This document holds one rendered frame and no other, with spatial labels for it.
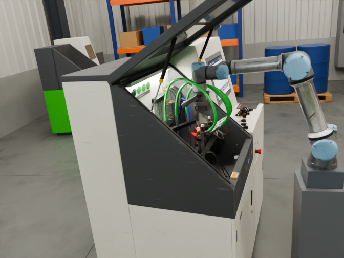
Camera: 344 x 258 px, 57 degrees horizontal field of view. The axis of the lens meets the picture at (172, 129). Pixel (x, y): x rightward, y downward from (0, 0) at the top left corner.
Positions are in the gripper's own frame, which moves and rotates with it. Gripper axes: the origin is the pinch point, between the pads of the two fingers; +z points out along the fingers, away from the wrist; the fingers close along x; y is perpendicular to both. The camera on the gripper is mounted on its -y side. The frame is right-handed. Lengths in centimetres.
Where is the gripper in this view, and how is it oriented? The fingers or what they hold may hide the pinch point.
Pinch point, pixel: (198, 125)
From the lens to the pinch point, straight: 181.6
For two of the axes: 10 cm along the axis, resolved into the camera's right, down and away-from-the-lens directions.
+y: 9.3, 0.3, -3.6
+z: 0.9, 9.4, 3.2
